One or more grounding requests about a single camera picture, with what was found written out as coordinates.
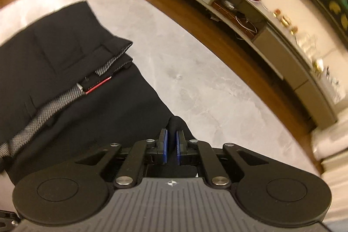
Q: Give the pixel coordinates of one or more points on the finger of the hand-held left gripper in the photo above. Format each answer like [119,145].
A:
[8,221]

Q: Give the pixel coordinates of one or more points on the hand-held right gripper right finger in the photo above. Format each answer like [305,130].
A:
[178,147]

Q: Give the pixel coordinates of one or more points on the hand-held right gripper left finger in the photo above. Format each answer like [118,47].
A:
[165,146]

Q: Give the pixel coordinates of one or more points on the black pants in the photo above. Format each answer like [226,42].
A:
[54,63]

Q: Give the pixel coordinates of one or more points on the grey media cabinet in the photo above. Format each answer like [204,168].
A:
[274,41]

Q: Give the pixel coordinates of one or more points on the metal bowl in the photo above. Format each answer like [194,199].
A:
[227,3]

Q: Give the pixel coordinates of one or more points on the gold ornaments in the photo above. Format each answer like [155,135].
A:
[285,20]

